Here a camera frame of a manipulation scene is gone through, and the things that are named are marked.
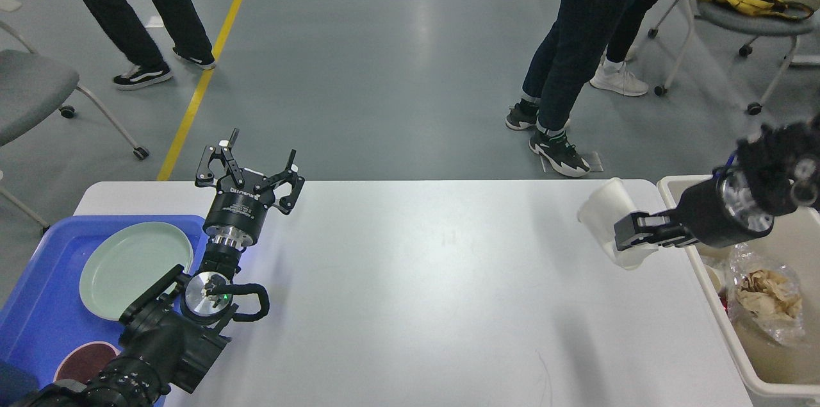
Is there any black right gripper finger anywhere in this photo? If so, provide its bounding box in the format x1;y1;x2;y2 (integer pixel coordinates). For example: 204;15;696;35
613;210;695;251

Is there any blue plastic tray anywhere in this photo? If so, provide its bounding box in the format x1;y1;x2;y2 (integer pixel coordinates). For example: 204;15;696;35
1;215;225;393

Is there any grey chair left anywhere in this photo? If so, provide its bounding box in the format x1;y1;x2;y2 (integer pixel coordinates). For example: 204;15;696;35
0;19;150;231

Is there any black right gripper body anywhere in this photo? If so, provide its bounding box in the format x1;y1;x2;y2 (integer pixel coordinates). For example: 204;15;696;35
673;173;775;247

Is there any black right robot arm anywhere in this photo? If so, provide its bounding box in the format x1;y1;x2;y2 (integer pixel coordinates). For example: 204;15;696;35
614;117;819;252

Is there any person with white sneakers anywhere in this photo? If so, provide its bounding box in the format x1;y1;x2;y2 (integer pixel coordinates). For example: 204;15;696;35
589;0;658;97

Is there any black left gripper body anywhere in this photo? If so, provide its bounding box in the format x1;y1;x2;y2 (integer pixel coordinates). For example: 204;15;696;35
203;187;276;247

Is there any crumpled brown paper on foil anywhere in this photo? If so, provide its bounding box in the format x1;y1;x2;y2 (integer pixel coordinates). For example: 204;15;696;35
734;268;802;320

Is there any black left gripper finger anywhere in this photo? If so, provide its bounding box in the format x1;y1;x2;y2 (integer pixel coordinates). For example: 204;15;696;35
256;150;306;215
195;128;246;190

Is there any person in dark jeans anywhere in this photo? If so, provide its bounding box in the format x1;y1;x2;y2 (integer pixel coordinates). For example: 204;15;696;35
505;0;633;178

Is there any beige plastic bin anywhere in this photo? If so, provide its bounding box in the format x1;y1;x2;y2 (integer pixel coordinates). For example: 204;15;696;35
684;208;819;403

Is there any green plate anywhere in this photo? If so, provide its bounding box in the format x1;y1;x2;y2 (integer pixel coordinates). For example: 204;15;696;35
79;221;194;320

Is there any aluminium foil sheet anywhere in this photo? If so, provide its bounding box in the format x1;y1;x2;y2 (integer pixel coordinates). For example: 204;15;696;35
726;243;807;347

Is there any person in black trousers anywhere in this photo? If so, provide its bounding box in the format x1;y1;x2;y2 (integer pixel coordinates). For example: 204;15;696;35
82;0;216;91

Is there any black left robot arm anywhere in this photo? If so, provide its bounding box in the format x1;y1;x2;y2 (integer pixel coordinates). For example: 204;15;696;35
2;131;305;406

